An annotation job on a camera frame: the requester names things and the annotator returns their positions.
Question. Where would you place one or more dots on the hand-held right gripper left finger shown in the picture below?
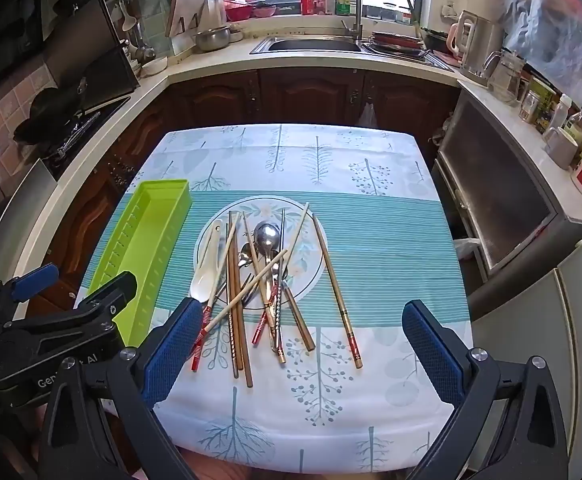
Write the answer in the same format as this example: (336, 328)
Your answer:
(171, 355)

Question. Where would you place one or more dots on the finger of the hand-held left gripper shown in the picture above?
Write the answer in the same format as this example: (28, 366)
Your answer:
(36, 280)
(113, 295)

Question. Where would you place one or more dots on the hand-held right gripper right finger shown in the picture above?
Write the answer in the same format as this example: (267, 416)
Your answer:
(433, 350)

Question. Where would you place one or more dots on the green plastic utensil tray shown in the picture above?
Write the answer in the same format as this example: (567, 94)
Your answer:
(141, 240)

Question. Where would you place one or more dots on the pale wooden chopstick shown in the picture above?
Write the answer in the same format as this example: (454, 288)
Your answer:
(221, 316)

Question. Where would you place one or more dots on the brown wooden chopstick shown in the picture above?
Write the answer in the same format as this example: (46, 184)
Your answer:
(238, 340)
(246, 365)
(231, 310)

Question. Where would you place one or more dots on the white ceramic spoon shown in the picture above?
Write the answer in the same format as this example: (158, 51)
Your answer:
(202, 285)

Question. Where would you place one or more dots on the steel fork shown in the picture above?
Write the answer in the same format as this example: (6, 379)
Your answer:
(245, 282)

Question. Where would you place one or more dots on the tan chopstick red band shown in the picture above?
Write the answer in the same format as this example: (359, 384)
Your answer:
(335, 285)

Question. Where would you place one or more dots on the large steel spoon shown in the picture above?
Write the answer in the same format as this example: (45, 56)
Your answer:
(267, 237)

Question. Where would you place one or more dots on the dark patterned chopstick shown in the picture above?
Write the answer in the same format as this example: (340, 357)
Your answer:
(283, 230)

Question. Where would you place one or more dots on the leaf printed teal tablecloth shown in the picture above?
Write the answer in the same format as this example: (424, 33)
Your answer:
(371, 260)

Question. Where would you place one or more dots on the gas stove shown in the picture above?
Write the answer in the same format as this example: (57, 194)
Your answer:
(86, 135)

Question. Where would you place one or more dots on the black wok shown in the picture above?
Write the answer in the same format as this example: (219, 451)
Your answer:
(51, 115)

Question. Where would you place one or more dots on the countertop oven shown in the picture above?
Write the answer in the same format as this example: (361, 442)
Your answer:
(496, 185)

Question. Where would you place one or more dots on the black range hood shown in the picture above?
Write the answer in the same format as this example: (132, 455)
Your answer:
(96, 60)

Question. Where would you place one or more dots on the white bowl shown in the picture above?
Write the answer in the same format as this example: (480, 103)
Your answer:
(154, 66)

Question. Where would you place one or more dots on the grey mug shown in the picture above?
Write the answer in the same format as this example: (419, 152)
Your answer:
(561, 147)

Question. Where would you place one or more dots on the white plastic bottle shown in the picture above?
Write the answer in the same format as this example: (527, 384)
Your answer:
(561, 112)

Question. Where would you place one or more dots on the steel cooking pot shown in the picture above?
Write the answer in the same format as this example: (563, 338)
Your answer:
(213, 40)

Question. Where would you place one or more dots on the glass pitcher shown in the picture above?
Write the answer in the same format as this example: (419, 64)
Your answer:
(506, 77)

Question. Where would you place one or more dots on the wooden cutting board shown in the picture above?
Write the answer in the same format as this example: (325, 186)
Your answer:
(186, 10)

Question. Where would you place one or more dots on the white electric kettle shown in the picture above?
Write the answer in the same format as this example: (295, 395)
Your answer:
(476, 45)

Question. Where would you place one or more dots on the red plate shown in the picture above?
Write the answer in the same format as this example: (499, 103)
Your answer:
(396, 39)

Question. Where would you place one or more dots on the stainless steel sink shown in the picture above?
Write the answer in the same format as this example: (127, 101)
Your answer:
(311, 45)

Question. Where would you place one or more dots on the steel kitchen faucet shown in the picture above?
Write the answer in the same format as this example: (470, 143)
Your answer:
(356, 5)

